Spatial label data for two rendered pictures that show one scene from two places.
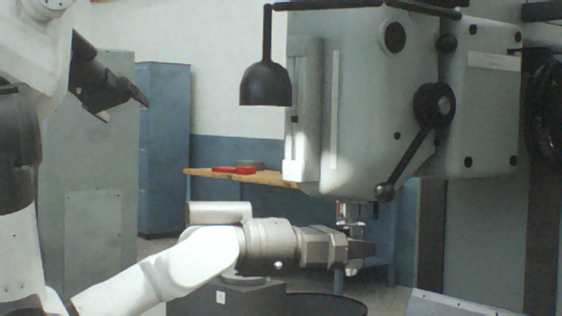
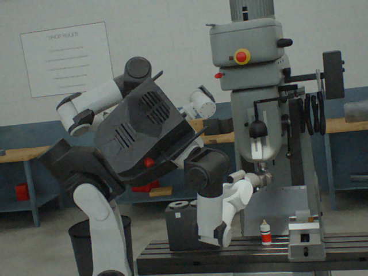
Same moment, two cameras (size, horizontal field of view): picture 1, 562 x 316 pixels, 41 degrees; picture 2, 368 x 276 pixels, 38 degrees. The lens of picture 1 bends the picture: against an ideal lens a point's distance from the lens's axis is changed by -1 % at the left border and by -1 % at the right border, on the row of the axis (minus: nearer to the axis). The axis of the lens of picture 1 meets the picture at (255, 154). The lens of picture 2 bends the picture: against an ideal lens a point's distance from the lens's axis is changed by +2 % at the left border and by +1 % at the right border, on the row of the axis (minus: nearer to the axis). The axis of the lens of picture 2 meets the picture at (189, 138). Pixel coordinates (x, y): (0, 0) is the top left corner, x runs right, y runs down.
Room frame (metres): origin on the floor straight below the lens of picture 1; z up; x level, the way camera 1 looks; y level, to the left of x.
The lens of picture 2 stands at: (-0.52, 1.40, 1.78)
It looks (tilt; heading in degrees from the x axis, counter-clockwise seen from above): 8 degrees down; 325
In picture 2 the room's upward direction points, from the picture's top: 8 degrees counter-clockwise
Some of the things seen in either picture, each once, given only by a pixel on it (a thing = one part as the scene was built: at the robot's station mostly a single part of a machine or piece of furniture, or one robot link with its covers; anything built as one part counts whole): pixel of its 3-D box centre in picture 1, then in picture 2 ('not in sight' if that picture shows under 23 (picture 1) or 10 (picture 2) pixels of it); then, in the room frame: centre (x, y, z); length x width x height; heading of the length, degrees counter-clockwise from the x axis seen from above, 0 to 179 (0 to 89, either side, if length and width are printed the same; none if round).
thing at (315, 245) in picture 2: not in sight; (305, 233); (1.03, -0.23, 0.98); 0.35 x 0.15 x 0.11; 132
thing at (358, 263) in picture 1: (349, 247); not in sight; (1.16, -0.15, 1.23); 0.05 x 0.05 x 0.06
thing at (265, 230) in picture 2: not in sight; (265, 232); (1.18, -0.14, 0.98); 0.04 x 0.04 x 0.11
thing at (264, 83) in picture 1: (265, 83); (257, 128); (1.01, -0.01, 1.48); 0.07 x 0.07 x 0.06
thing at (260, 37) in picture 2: not in sight; (249, 42); (1.17, -0.16, 1.81); 0.47 x 0.26 x 0.16; 130
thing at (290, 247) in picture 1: (295, 248); (253, 182); (1.13, -0.07, 1.23); 0.13 x 0.12 x 0.10; 18
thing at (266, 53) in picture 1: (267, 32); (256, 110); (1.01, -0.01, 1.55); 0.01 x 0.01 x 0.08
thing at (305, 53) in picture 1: (303, 109); (255, 133); (1.09, -0.07, 1.45); 0.04 x 0.04 x 0.21; 40
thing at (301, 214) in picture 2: not in sight; (303, 217); (1.05, -0.25, 1.04); 0.06 x 0.05 x 0.06; 42
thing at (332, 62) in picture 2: not in sight; (334, 73); (1.10, -0.60, 1.62); 0.20 x 0.09 x 0.21; 130
